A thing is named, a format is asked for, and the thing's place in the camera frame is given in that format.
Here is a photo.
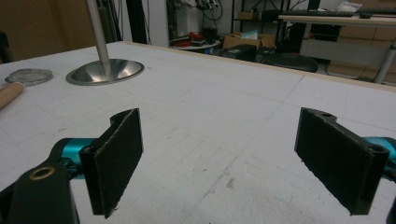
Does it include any white round side table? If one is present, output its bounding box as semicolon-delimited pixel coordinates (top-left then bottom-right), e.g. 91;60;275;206
169;40;220;51

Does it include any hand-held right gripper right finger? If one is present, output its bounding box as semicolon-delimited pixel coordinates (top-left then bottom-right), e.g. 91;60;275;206
294;106;396;216

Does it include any black keyboard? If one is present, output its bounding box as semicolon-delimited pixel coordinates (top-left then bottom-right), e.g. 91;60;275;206
280;9;355;19

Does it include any red tool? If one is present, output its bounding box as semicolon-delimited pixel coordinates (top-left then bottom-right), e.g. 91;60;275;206
188;31;205;42

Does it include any open cardboard box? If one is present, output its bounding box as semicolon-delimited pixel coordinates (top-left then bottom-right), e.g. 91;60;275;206
222;30;276;50

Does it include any wooden desk with white frame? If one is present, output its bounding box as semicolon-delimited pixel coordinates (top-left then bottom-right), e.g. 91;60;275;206
277;13;396;85

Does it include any grey round flat disc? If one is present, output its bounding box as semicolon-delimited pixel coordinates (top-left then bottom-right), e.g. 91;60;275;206
4;68;54;88

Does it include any small cardboard box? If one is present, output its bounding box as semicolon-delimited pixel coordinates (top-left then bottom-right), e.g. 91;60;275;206
237;10;262;21

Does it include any black box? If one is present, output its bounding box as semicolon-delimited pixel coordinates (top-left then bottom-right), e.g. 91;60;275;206
219;43;258;63

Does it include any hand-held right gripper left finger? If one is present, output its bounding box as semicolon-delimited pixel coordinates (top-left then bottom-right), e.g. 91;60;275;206
61;107;145;219

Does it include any black round stool seat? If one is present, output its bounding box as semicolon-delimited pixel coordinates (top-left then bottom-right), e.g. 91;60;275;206
263;52;319;74

